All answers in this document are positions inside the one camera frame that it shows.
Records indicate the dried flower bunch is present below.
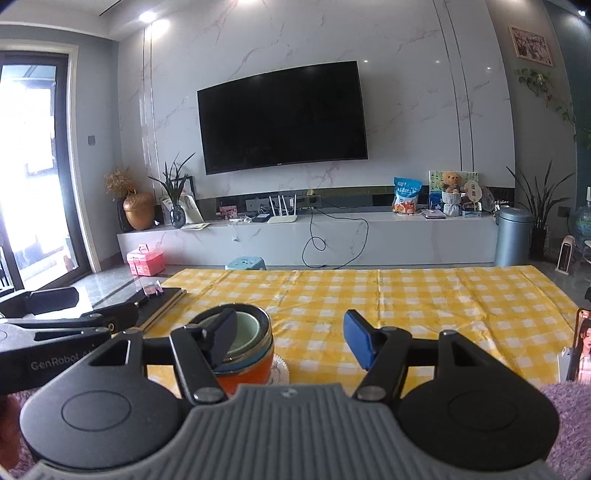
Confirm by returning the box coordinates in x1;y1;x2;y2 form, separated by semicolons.
105;167;136;197

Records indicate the green plant in blue vase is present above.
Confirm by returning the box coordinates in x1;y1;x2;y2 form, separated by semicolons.
148;153;195;228

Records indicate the white phone stand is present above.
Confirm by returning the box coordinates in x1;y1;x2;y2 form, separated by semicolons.
556;346;574;385

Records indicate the white router with antennas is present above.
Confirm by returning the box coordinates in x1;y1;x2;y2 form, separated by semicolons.
268;195;300;225

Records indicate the smartphone with lit screen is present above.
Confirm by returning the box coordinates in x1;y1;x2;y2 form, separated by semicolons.
564;308;591;373

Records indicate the glass balcony door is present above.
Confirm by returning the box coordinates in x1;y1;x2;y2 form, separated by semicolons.
0;51;100;297

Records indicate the orange steel-lined bowl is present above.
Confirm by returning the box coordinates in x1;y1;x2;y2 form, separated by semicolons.
213;361;276;389

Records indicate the round paper fan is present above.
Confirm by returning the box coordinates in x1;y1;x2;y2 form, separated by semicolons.
464;180;484;209

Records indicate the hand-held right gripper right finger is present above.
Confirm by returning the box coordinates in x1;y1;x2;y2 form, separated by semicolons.
344;309;486;400

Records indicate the pink plastic case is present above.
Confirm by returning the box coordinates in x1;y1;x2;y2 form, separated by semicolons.
127;246;166;277

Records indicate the blue snack bag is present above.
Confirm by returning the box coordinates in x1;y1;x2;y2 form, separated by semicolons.
393;178;423;215

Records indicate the light blue plastic stool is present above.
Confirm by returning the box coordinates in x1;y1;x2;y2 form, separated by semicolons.
225;257;267;272

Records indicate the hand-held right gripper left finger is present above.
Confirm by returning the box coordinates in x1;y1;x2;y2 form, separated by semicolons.
85;307;237;401

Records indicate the hanging vine plant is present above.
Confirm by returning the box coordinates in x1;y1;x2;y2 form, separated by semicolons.
515;68;579;136

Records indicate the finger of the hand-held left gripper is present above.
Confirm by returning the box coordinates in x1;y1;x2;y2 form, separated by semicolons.
0;302;140;343
0;287;79;320

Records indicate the pink space heater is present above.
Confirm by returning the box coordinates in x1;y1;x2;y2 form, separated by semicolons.
555;235;578;276

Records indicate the wall-mounted black television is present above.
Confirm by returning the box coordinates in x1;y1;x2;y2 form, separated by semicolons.
197;60;369;175

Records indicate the person's left hand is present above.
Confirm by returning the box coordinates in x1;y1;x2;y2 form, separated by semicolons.
0;383;22;467

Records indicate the white printed bag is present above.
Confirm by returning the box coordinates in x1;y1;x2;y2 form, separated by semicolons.
178;194;204;225

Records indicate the green picture board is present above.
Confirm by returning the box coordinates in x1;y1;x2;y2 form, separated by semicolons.
428;171;481;211

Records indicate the framed wall picture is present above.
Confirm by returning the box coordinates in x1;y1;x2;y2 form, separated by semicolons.
509;25;554;67

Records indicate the blue water jug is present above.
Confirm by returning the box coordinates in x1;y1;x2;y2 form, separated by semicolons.
573;205;591;246

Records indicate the purple fuzzy clothing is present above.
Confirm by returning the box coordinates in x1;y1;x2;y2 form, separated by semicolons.
538;369;591;480

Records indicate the black power cable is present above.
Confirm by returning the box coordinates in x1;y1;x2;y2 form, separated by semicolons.
302;210;370;270

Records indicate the white marble television cabinet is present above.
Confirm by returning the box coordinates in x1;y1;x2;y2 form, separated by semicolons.
116;211;499;269

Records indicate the copper acorn vase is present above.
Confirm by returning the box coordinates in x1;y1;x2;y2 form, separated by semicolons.
124;191;155;230

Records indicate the tall potted plant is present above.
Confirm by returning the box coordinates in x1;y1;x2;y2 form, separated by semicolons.
506;161;576;262

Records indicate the yellow checked tablecloth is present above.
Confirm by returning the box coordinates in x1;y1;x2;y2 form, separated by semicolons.
139;267;587;402

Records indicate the blue steel-lined bowl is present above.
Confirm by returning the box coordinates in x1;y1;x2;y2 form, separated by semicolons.
189;302;274;371

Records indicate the grey metal trash can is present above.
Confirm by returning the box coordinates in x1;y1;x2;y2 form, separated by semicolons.
494;208;533;268

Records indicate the green ceramic bowl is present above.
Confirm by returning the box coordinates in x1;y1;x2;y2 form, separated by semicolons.
225;312;259;359

